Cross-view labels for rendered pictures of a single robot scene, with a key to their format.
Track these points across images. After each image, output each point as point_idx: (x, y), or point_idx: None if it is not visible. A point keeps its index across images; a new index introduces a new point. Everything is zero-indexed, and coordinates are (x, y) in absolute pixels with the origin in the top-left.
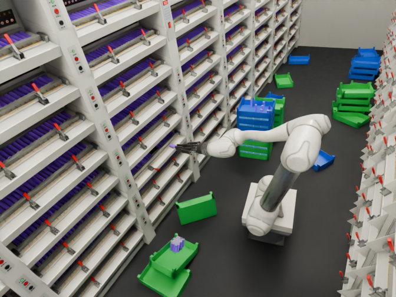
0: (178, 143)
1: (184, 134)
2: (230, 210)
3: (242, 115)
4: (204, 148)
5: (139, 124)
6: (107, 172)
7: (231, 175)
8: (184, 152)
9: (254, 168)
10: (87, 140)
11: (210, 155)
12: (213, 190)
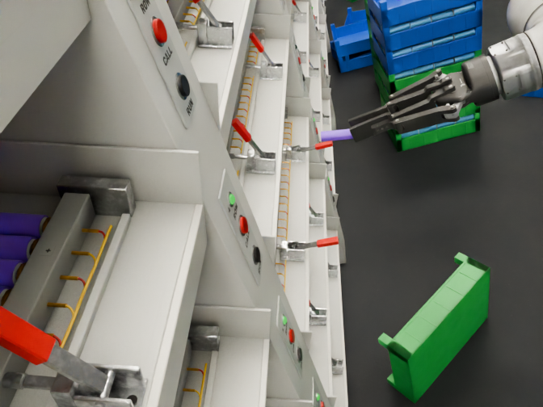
0: (305, 142)
1: (301, 112)
2: (513, 287)
3: (400, 20)
4: (519, 61)
5: (239, 41)
6: (204, 339)
7: (425, 200)
8: (411, 127)
9: (465, 161)
10: (18, 187)
11: (539, 88)
12: (413, 257)
